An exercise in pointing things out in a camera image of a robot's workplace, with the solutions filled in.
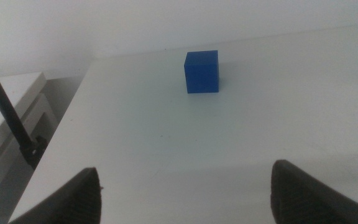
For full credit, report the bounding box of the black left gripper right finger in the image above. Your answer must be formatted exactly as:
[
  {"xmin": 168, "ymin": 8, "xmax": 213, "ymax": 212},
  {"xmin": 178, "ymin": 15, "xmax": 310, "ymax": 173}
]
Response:
[{"xmin": 270, "ymin": 159, "xmax": 358, "ymax": 224}]

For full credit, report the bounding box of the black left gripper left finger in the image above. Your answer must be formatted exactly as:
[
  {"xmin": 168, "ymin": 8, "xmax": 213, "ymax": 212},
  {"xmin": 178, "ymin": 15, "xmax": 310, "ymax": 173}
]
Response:
[{"xmin": 8, "ymin": 167, "xmax": 102, "ymax": 224}]

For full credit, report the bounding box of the blue cube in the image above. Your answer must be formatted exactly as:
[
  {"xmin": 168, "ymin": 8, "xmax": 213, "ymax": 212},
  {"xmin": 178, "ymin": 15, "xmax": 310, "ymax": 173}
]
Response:
[{"xmin": 183, "ymin": 50, "xmax": 220, "ymax": 94}]

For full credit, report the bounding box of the black pole with clamp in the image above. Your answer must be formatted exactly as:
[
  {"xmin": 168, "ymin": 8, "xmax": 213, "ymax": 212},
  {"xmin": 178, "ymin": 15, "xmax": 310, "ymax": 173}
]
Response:
[{"xmin": 0, "ymin": 46, "xmax": 48, "ymax": 170}]

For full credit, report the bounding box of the white side table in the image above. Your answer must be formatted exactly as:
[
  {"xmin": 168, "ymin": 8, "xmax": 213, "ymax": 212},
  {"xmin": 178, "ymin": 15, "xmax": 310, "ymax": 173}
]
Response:
[{"xmin": 0, "ymin": 72, "xmax": 58, "ymax": 215}]

